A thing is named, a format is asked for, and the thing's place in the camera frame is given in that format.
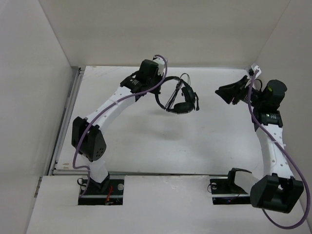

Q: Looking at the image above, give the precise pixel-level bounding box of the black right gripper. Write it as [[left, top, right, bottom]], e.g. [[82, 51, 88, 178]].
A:
[[215, 75, 265, 108]]

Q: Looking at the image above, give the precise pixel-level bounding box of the black over-ear headphones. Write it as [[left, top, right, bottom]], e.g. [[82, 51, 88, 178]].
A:
[[155, 73, 200, 115]]

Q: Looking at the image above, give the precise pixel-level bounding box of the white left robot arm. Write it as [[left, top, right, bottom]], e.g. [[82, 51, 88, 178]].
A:
[[71, 56, 167, 194]]

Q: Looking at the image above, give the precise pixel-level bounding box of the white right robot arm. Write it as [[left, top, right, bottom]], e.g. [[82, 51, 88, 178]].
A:
[[215, 76, 304, 214]]

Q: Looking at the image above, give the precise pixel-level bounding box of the white front cover board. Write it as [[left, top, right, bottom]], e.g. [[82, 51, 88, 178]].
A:
[[25, 174, 312, 234]]

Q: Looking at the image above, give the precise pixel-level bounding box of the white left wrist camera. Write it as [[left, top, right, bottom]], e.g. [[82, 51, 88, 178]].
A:
[[153, 56, 167, 76]]

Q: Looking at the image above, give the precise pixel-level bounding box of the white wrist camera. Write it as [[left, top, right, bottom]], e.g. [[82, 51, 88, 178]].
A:
[[247, 63, 261, 78], [153, 56, 167, 76]]

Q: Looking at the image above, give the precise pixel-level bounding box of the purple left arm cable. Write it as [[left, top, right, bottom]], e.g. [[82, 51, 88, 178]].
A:
[[73, 54, 169, 195]]

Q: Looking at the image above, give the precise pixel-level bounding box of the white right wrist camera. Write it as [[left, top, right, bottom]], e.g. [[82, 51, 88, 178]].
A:
[[247, 63, 261, 78]]

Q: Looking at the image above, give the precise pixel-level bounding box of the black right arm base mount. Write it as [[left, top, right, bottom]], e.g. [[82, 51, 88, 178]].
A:
[[207, 176, 250, 205]]

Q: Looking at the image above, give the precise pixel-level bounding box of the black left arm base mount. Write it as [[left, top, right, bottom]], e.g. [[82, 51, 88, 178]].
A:
[[77, 175, 125, 206]]

